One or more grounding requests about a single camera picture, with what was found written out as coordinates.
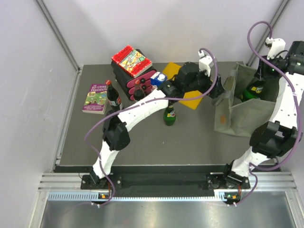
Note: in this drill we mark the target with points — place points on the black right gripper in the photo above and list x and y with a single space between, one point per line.
261 74

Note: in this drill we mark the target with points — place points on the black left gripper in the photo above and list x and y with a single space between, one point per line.
218 89

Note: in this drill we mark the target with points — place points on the green perrier bottle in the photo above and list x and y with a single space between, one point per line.
169 116
253 91

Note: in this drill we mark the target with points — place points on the green canvas bag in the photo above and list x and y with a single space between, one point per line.
241 118

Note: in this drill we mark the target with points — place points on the grape juice carton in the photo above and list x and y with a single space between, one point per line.
157 79

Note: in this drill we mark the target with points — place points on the cola bottle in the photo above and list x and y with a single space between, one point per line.
139 93
113 97

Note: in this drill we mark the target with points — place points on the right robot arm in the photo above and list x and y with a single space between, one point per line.
282 132

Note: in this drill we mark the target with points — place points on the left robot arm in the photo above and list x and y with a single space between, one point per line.
192 82

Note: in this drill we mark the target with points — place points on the black pink drawer unit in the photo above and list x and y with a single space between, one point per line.
127 82

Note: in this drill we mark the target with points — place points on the red treehouse book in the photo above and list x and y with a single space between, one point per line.
132 61

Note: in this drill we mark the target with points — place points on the purple treehouse book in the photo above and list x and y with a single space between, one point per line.
96 100

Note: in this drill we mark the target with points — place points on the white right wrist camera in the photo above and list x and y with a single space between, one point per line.
276 47

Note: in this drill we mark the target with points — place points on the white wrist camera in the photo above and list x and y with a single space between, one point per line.
276 47
205 63

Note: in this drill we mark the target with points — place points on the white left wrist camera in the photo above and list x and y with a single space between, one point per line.
205 63

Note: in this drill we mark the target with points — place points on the aluminium frame post right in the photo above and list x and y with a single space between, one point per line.
283 5

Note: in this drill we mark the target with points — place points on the aluminium frame post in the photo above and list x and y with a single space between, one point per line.
283 5
58 35

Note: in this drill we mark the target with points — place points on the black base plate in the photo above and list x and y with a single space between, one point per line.
166 180

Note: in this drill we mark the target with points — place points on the aluminium frame post left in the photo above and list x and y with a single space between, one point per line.
58 35

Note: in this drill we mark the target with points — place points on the aluminium front rail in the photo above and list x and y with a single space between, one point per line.
60 182

